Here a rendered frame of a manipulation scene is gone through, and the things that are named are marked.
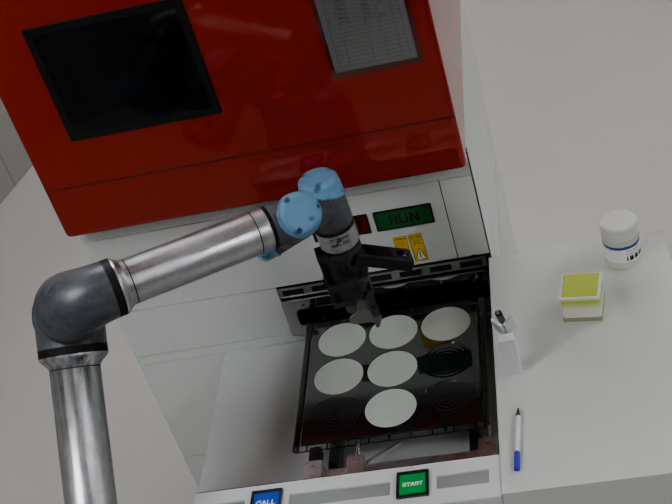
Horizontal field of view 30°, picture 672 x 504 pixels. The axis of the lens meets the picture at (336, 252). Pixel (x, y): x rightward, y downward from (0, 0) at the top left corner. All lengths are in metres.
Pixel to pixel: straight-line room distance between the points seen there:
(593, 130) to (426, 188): 2.22
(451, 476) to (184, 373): 0.87
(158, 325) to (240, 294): 0.21
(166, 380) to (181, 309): 0.22
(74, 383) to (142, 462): 1.76
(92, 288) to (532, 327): 0.85
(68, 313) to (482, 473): 0.74
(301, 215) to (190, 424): 1.01
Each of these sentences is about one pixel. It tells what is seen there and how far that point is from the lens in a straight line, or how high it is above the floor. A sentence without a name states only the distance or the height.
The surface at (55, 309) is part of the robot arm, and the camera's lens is 2.01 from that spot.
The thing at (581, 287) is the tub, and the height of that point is 1.03.
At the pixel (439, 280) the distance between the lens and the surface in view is 2.58.
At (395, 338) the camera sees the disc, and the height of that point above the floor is 0.90.
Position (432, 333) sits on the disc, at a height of 0.90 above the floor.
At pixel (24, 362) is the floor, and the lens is 4.44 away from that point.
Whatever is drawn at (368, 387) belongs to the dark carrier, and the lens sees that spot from 2.44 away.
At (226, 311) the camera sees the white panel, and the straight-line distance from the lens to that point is 2.69.
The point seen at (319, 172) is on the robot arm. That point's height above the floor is 1.36.
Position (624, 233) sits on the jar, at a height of 1.05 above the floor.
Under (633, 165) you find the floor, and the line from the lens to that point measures 4.42.
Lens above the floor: 2.54
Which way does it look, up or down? 36 degrees down
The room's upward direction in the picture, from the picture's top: 18 degrees counter-clockwise
